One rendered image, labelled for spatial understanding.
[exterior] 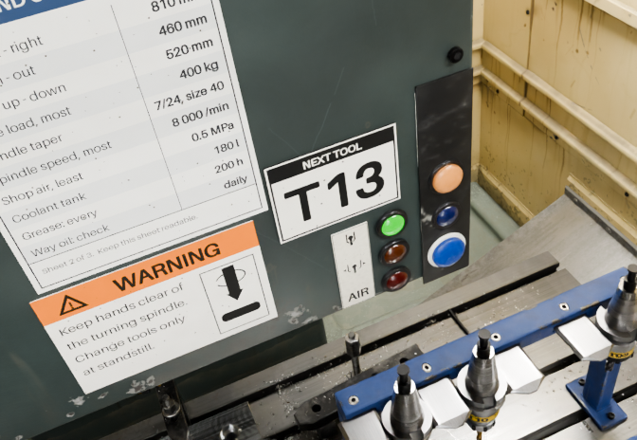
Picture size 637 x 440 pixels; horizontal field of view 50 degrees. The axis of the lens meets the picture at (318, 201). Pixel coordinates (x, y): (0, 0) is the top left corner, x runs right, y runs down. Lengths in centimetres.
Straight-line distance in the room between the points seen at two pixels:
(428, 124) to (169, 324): 24
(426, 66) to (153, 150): 19
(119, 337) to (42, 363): 5
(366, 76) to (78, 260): 22
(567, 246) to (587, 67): 41
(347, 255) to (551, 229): 123
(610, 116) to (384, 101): 113
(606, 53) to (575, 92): 14
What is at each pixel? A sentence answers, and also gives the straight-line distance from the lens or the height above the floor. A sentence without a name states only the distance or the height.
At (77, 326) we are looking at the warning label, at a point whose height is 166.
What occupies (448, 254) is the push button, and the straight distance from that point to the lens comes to 59.
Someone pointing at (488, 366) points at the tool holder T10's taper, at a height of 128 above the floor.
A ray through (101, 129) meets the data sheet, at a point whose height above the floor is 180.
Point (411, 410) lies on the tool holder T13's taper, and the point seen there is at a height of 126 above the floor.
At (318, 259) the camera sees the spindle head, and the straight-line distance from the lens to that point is 53.
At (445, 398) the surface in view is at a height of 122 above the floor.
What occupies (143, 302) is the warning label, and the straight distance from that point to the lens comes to 51.
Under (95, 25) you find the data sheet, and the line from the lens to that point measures 39.
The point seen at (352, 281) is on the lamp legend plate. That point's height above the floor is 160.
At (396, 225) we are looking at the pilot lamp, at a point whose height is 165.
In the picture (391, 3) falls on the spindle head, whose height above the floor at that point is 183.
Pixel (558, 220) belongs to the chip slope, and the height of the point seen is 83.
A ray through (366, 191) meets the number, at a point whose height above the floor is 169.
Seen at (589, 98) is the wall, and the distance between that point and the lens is 161.
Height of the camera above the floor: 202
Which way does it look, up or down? 41 degrees down
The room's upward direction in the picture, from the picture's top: 10 degrees counter-clockwise
